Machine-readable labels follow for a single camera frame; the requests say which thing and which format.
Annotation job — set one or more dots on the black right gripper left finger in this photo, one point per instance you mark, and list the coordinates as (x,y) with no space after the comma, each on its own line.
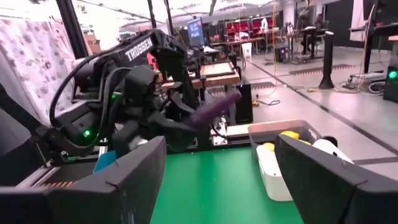
(93,202)

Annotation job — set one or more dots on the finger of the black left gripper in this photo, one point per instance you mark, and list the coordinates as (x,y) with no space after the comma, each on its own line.
(182,102)
(174,124)

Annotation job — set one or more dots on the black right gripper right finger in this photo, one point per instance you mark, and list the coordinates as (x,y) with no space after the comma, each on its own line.
(335,202)

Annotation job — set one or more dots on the purple eggplant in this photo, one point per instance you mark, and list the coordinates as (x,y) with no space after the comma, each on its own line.
(214,110)

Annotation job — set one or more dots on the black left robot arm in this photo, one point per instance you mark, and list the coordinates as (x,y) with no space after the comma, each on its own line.
(140,51)

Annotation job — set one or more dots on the blue plastic basket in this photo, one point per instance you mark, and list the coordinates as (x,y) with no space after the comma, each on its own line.
(104,161)

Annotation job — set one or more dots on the wooden workbench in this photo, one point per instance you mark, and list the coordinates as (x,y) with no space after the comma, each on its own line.
(217,73)

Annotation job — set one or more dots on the white plastic basket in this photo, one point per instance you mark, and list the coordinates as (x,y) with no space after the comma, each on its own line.
(273,174)

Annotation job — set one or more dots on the lit computer monitor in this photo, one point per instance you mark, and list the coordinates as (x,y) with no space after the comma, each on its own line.
(196,32)

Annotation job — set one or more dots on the white stool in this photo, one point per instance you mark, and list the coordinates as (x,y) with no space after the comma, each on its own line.
(247,50)

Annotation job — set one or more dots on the smoky grey translucent basket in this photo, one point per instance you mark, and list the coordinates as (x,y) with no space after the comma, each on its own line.
(267,130)

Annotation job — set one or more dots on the red storage shelves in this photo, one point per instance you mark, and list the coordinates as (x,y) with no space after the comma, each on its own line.
(248,26)

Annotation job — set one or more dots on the floral curtain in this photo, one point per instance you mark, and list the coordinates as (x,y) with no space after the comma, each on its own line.
(28,62)

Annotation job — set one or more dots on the black computer with green lights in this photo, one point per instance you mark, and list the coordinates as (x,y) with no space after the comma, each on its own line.
(391,84)

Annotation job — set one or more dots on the black striped floor strip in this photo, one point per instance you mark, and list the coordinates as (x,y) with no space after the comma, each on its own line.
(320,69)

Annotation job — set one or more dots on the black floor pillar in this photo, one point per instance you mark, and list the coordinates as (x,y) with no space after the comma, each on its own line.
(326,59)

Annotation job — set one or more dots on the black diagonal frame brace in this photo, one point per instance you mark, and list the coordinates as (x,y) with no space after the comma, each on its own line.
(73,28)

